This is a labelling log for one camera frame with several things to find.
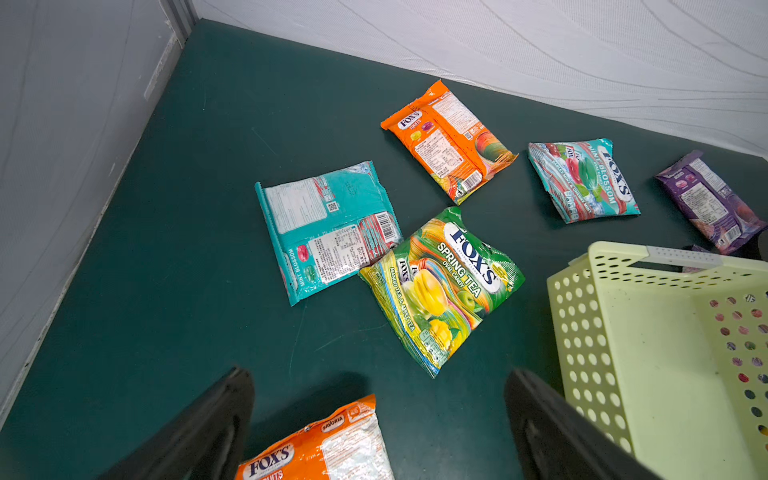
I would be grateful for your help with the teal mint blossom candy bag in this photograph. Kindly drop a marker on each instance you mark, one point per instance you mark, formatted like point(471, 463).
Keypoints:
point(325, 229)

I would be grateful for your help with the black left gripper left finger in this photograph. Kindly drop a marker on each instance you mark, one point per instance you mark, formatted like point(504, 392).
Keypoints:
point(205, 441)

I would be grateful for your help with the light green plastic basket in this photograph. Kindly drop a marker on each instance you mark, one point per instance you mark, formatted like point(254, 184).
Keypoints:
point(665, 352)

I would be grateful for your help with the purple candy bag far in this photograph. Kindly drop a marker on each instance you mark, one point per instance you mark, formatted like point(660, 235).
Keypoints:
point(710, 204)

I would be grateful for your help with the green spring tea candy bag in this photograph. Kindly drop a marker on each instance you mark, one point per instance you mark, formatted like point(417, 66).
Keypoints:
point(437, 287)

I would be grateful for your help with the orange fruits candy bag far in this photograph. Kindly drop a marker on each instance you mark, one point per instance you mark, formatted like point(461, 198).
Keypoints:
point(455, 148)

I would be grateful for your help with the mint blossom candy bag front-up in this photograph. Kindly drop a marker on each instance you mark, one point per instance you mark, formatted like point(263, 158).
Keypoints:
point(583, 179)

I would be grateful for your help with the orange candy bag near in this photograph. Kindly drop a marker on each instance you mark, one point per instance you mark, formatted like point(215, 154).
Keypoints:
point(346, 445)

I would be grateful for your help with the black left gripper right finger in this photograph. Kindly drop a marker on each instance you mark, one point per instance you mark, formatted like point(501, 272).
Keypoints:
point(554, 441)

